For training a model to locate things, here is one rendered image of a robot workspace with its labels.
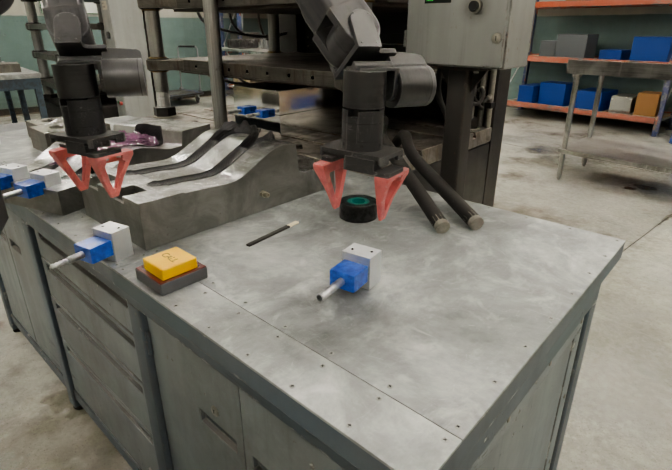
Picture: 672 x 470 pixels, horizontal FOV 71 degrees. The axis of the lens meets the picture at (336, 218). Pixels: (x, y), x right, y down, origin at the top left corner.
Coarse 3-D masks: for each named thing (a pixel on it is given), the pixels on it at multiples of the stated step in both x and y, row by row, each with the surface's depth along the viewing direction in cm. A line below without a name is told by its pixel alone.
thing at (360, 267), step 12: (348, 252) 72; (360, 252) 72; (372, 252) 72; (348, 264) 72; (360, 264) 72; (372, 264) 71; (336, 276) 70; (348, 276) 69; (360, 276) 70; (372, 276) 72; (336, 288) 68; (348, 288) 69
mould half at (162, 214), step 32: (256, 160) 100; (288, 160) 105; (96, 192) 94; (160, 192) 87; (192, 192) 89; (224, 192) 95; (256, 192) 101; (288, 192) 108; (128, 224) 87; (160, 224) 86; (192, 224) 91
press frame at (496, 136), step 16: (288, 16) 256; (384, 16) 224; (400, 16) 218; (288, 32) 260; (304, 32) 260; (384, 32) 226; (400, 32) 220; (288, 48) 263; (304, 48) 263; (400, 48) 222; (480, 80) 195; (496, 80) 190; (496, 96) 192; (400, 112) 233; (416, 112) 227; (432, 112) 221; (480, 112) 195; (496, 112) 196; (496, 128) 200; (496, 144) 204; (496, 160) 209; (496, 176) 213
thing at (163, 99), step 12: (144, 12) 202; (156, 12) 202; (156, 24) 203; (276, 24) 250; (156, 36) 204; (276, 36) 252; (156, 48) 206; (276, 48) 254; (156, 72) 210; (156, 84) 212; (156, 96) 215; (168, 96) 216; (156, 108) 214; (168, 108) 215
